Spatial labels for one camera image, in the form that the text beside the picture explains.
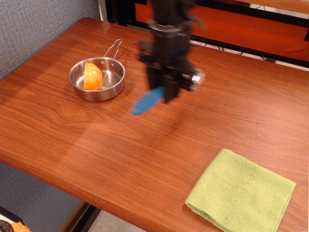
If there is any orange plastic fruit half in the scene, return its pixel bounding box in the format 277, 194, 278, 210
84, 62, 103, 91

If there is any orange panel black frame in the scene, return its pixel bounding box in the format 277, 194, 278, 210
105, 0, 309, 67

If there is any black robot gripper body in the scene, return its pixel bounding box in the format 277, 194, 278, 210
138, 23, 197, 76

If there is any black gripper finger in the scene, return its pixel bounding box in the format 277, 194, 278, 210
147, 67, 164, 90
164, 75, 180, 103

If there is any green folded cloth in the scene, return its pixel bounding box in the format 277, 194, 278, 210
185, 149, 296, 232

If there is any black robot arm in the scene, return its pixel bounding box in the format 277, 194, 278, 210
137, 0, 206, 107

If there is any blue handled metal spoon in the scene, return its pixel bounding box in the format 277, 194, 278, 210
130, 68, 206, 116

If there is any orange toy at corner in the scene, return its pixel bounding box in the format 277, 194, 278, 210
10, 222, 31, 232

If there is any small steel saucepan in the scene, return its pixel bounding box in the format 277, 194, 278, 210
68, 39, 126, 102

